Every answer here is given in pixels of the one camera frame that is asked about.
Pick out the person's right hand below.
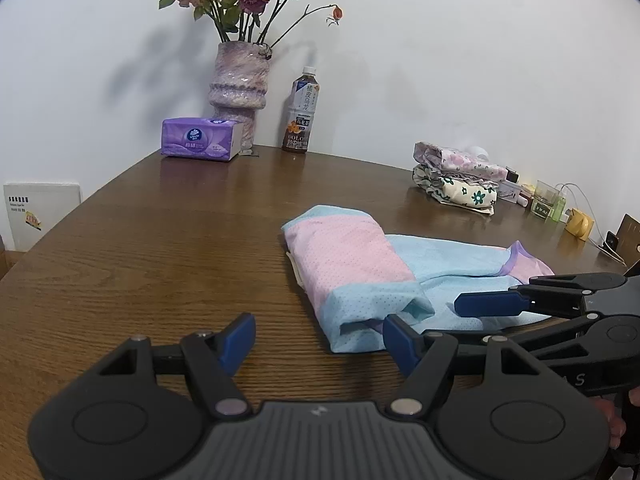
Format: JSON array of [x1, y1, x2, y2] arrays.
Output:
[[597, 386, 640, 454]]

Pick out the tea bottle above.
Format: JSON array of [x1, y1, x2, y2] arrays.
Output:
[[281, 66, 319, 154]]

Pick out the clear glass cup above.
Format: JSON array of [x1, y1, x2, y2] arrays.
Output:
[[530, 180, 561, 221]]

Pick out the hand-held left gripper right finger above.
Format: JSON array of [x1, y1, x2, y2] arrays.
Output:
[[382, 314, 555, 419]]

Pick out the pink blue mesh vest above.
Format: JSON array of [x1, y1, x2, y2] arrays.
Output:
[[281, 205, 556, 354]]

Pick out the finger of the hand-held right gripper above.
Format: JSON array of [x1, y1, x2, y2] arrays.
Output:
[[454, 272, 629, 319], [425, 311, 609, 360]]

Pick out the white charging cable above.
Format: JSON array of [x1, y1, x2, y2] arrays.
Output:
[[557, 182, 628, 266]]

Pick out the cream floral folded cloth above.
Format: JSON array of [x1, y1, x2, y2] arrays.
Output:
[[413, 165, 498, 217]]

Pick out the purple tissue pack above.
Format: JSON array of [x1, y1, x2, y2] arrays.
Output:
[[161, 117, 246, 162]]

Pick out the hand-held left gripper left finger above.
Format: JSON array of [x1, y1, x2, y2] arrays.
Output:
[[95, 312, 257, 421]]

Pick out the yellow mug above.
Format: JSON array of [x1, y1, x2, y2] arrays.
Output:
[[565, 208, 596, 238]]

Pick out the purple fuzzy vase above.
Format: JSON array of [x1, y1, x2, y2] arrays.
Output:
[[209, 41, 273, 153]]

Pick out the brown cardboard sheet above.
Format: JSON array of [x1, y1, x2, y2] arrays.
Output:
[[612, 213, 640, 268]]

